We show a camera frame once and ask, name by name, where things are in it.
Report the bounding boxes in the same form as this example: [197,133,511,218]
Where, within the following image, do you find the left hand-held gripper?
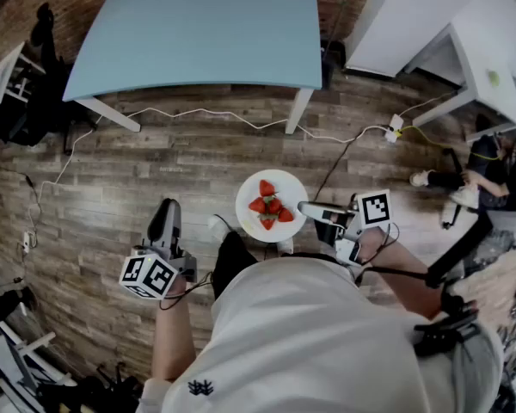
[119,198,198,301]

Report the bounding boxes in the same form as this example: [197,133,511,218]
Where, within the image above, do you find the yellow cable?
[397,125,502,162]

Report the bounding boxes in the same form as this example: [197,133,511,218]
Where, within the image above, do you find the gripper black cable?
[356,221,431,281]
[158,271,214,311]

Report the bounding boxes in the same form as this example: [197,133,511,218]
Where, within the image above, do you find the black hanging coat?
[28,2,77,115]

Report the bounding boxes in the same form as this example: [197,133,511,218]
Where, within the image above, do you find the person's left forearm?
[150,275,198,382]

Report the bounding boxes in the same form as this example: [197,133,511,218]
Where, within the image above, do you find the person's black trousers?
[210,230,343,301]

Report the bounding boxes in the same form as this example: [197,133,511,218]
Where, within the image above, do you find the light blue table top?
[62,0,323,135]

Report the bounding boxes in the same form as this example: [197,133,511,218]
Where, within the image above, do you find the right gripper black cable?
[356,221,431,281]

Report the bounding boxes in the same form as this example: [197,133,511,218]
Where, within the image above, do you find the black shoulder mount arm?
[425,211,495,290]

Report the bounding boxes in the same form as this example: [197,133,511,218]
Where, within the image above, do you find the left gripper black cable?
[158,271,214,311]

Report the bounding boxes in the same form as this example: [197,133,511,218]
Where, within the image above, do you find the person's white t-shirt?
[135,256,507,413]

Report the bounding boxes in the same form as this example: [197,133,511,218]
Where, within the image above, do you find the long white floor cable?
[25,106,390,249]

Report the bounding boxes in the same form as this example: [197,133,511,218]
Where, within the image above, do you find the white round plate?
[235,169,310,243]

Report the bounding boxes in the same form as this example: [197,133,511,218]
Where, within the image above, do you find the white narrow desk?
[0,40,46,115]

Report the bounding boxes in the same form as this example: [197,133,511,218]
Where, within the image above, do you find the white folding rack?
[0,320,77,413]

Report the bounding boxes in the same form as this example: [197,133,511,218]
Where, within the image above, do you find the white power strip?
[384,113,405,144]

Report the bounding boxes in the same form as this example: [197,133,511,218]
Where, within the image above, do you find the black shoulder harness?
[412,293,481,359]

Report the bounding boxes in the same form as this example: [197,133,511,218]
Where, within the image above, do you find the black tripod pile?
[38,361,143,413]

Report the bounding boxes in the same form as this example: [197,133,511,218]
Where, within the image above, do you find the black office chair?
[0,96,100,157]

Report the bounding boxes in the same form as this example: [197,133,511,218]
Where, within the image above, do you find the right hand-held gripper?
[298,189,392,267]

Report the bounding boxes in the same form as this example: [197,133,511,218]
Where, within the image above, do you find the person's right forearm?
[357,226,446,320]

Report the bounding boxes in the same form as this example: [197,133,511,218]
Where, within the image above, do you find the black floor stand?
[320,0,349,90]

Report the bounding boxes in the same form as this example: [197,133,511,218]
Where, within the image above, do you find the person's left white shoe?
[207,213,233,243]

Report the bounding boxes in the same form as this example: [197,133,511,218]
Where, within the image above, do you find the black floor cable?
[312,129,366,201]

